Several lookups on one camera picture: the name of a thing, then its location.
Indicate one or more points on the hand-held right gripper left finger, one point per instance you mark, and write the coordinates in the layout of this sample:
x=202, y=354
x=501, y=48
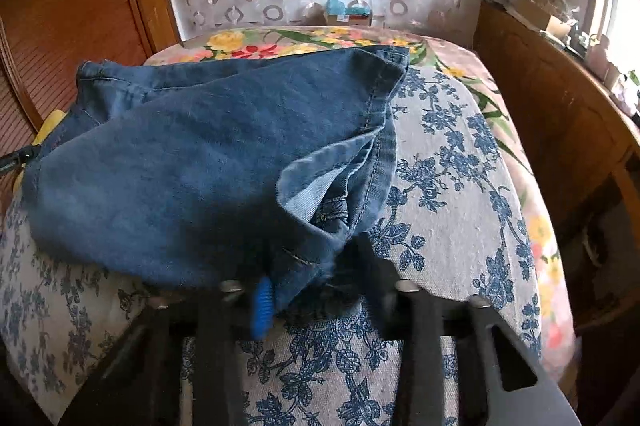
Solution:
x=262, y=311

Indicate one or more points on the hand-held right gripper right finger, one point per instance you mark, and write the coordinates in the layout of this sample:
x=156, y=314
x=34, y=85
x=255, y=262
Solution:
x=377, y=301

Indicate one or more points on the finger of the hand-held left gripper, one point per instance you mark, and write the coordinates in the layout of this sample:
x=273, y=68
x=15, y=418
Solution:
x=17, y=159

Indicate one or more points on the blue denim pants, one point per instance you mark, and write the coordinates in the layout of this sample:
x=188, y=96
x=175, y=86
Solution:
x=190, y=155

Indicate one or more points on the yellow plush toy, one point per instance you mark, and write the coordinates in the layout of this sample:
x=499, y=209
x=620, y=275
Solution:
x=50, y=125

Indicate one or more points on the blue floral bedsheet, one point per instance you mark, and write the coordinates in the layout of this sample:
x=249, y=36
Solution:
x=450, y=206

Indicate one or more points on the wooden slatted wardrobe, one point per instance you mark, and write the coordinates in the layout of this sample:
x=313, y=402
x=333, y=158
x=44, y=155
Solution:
x=65, y=5

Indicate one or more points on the colourful floral blanket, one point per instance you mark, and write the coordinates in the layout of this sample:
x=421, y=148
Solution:
x=535, y=216

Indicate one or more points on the wooden desk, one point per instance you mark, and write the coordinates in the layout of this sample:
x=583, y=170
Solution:
x=555, y=105

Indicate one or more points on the box with blue item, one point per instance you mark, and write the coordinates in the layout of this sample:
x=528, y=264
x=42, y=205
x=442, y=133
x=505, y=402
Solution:
x=345, y=11

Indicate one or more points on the cardboard boxes clutter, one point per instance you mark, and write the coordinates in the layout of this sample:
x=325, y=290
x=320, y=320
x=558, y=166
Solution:
x=530, y=10

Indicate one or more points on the window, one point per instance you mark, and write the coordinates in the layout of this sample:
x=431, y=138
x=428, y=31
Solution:
x=622, y=20

